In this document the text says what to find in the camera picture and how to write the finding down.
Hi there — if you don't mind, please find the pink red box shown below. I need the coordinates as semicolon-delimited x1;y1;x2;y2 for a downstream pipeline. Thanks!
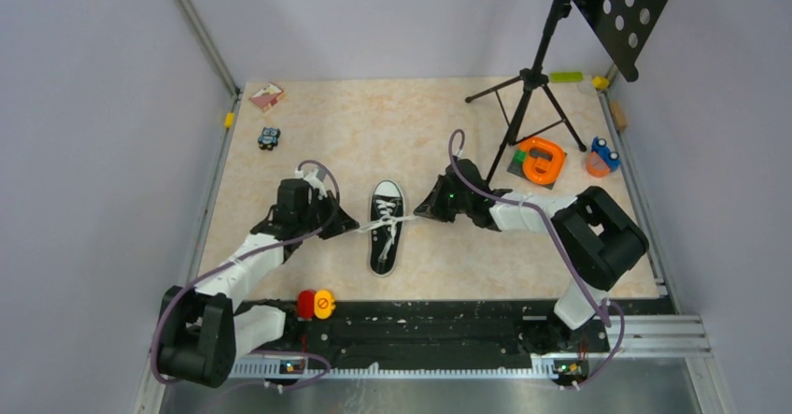
248;82;285;113

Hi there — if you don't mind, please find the green block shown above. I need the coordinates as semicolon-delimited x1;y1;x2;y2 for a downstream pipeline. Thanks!
549;71;585;83

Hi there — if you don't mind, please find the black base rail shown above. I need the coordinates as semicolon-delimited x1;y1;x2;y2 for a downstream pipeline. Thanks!
262;299;614;370

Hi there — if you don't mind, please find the blue owl toy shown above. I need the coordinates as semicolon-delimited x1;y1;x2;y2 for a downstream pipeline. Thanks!
257;127;281;150

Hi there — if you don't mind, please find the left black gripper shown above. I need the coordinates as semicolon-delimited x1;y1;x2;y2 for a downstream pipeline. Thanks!
297;189;359;239

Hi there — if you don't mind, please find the red yellow emergency button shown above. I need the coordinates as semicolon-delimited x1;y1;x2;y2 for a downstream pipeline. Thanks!
296;289;336;320

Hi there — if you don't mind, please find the black music stand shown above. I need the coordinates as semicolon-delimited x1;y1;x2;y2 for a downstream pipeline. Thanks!
465;0;669;170

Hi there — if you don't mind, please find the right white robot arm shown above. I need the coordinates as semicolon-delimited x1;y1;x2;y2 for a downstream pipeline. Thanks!
414;159;649;350

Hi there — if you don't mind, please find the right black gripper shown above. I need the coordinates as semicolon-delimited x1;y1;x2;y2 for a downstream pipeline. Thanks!
416;174;472;223

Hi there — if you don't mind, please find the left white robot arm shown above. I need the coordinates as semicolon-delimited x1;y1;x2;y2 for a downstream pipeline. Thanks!
150;178;360;388

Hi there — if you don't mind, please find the yellow corner block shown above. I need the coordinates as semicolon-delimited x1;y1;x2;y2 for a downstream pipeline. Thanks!
591;76;611;91

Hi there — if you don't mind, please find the yellow clip left edge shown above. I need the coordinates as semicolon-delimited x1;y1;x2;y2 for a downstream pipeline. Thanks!
223;112;234;129

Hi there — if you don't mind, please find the purple cable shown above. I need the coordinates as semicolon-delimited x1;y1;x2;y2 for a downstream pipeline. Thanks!
447;128;626;389
149;159;342;393

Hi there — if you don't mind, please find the white shoelace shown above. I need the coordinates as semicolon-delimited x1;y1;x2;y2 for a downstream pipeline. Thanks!
357;195;416;275

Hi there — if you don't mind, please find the blue orange toy car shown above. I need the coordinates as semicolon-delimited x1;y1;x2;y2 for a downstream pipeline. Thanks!
586;136;621;178

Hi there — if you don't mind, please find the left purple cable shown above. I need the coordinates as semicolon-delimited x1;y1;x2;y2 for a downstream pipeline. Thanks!
149;159;342;393

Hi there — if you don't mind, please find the wooden block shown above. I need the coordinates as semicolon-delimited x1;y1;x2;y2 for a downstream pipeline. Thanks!
609;101;629;133

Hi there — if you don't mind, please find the orange ring toy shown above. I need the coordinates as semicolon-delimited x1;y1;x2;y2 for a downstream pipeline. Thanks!
507;137;567;189

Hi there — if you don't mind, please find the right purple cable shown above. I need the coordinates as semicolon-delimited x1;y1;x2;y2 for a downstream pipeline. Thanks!
447;128;626;389

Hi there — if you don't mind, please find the black white canvas sneaker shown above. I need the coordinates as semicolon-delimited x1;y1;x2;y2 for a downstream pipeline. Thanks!
369;180;405;277

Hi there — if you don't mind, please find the white cable duct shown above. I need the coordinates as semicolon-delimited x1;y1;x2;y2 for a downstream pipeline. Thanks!
229;359;558;380

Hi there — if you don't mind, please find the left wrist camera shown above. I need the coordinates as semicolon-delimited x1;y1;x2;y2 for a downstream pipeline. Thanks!
294;167;328;199

